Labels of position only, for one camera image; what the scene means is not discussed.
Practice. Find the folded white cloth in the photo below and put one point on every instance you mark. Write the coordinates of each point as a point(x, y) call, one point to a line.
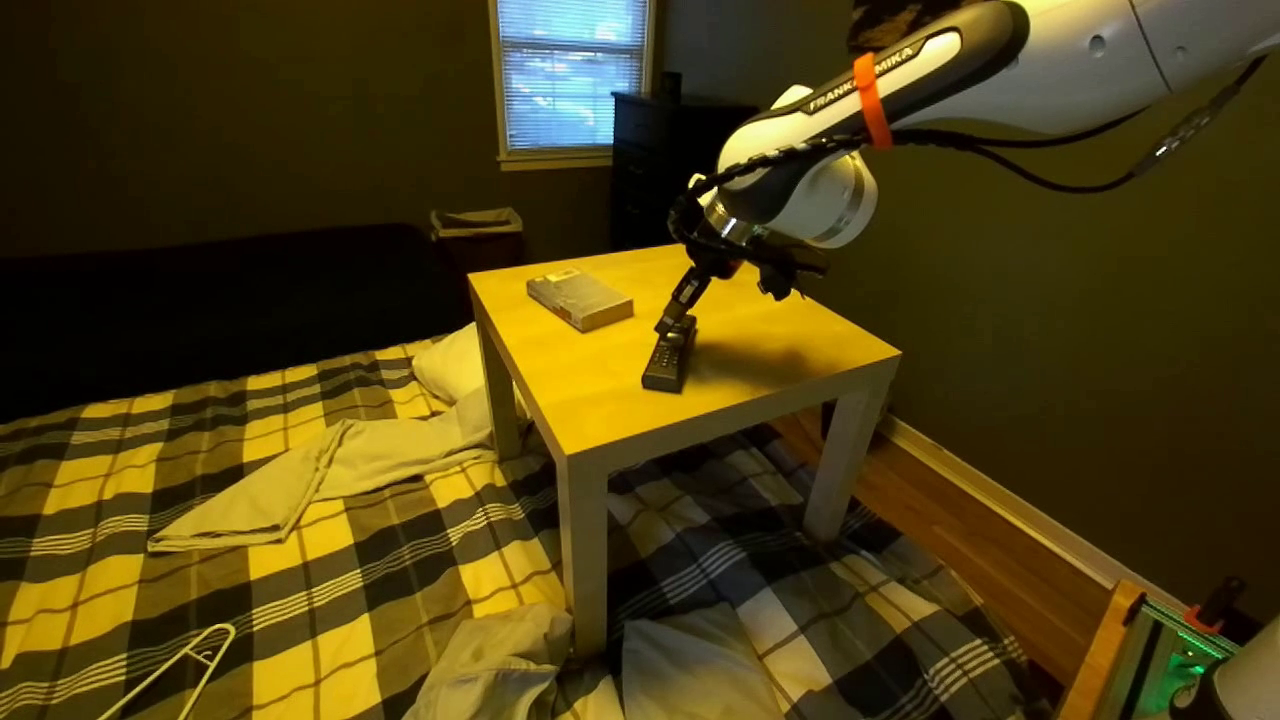
point(695, 666)

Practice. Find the small flat grey box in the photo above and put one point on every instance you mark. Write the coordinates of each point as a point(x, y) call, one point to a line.
point(582, 303)

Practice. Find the flat pale grey cloth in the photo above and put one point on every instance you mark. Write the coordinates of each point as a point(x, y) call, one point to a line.
point(405, 455)

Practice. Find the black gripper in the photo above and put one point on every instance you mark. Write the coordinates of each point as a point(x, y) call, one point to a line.
point(715, 234)

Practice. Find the black remote control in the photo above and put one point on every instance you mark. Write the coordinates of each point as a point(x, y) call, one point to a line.
point(665, 364)

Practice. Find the crumpled grey cloth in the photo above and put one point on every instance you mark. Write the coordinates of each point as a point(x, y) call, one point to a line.
point(503, 666)

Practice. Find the folded beige towel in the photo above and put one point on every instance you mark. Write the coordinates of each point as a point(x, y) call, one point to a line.
point(255, 502)

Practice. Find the white lampshade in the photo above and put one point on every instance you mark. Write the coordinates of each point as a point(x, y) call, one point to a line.
point(1255, 680)

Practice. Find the white bed sheet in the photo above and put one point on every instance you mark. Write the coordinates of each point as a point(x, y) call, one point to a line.
point(454, 364)

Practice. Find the wood framed green board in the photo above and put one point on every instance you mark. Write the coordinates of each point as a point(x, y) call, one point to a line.
point(1146, 663)

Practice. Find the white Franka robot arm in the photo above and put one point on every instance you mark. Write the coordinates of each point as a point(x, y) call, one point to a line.
point(1065, 62)

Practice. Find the open brown bin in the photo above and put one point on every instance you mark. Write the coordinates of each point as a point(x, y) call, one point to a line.
point(479, 237)

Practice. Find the dark dresser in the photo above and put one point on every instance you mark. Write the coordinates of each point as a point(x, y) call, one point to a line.
point(665, 164)

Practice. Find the plaid bed blanket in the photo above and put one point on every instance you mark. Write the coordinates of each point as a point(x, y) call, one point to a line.
point(121, 586)

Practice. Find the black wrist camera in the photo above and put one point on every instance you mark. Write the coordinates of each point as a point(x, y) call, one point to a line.
point(786, 265)

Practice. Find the red and black clamp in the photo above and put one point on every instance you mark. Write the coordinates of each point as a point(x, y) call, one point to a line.
point(1222, 601)

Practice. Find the white framed window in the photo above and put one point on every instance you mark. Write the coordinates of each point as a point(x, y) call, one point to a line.
point(569, 83)

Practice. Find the light wooden side table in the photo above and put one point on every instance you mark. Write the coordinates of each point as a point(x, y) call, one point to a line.
point(625, 384)

